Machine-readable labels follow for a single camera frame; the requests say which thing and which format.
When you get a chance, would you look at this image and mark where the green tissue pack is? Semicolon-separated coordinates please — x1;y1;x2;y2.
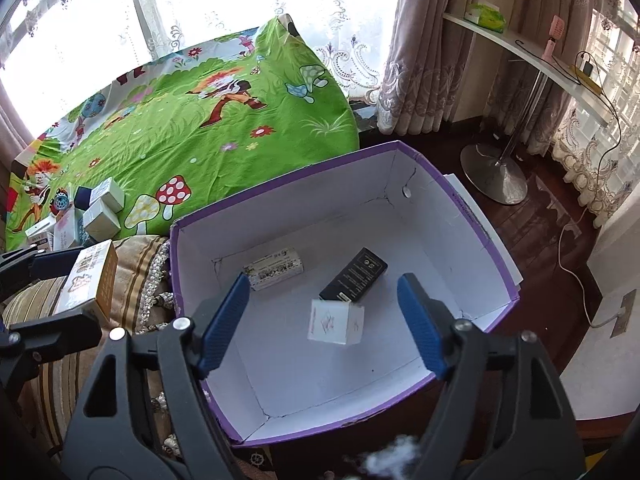
464;2;507;35

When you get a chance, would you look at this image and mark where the white square box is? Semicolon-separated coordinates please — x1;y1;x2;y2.
82;204;122;242
92;178;126;213

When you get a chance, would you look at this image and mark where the metal table leg with base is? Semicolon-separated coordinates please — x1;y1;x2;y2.
460;67;547;206

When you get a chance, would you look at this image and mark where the flat white box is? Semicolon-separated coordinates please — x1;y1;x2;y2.
25;219;57;241

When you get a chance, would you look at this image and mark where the green printed bedsheet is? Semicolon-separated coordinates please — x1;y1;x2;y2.
5;15;361;252

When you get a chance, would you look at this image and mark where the sheer lace window curtain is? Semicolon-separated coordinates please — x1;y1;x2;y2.
0;0;403;126

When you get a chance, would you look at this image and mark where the black box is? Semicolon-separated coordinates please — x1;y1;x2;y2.
319;247;390;304

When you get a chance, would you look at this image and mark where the beige patterned curtain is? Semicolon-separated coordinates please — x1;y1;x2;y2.
480;0;603;158
376;0;526;137

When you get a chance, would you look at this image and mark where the striped beige pillow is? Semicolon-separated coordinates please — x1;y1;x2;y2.
0;235;211;466

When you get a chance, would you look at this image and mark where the pink handheld item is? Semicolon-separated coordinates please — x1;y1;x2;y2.
542;16;562;59

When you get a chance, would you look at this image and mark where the wall socket plate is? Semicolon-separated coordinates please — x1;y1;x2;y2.
611;291;640;337

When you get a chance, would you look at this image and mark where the embroidered lace curtain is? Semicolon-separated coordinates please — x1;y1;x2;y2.
550;5;640;228

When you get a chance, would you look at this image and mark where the purple cardboard box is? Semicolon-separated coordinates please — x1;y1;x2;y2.
169;140;523;448

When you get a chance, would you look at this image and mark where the small white box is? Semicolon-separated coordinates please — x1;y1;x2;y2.
306;298;367;346

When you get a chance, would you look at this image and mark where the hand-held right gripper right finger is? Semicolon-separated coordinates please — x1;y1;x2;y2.
396;272;588;480

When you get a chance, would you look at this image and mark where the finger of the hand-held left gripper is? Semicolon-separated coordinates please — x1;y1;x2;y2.
0;247;81;302
0;307;104;411

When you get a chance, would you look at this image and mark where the white orange printed box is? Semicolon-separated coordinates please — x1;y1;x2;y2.
52;239;119;319

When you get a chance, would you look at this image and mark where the long white printed box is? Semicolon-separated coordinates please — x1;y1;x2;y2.
243;246;306;292

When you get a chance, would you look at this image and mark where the white floor cable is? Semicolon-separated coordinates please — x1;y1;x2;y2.
556;204;622;330

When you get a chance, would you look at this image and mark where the black power cable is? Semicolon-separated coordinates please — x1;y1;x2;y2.
514;39;625;173

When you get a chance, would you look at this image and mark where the white box pink print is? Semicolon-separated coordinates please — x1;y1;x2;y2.
54;210;86;251

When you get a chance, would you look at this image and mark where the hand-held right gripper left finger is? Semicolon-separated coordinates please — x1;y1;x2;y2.
60;271;252;480

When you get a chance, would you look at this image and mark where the yellow power strip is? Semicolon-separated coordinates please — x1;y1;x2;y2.
571;62;604;94

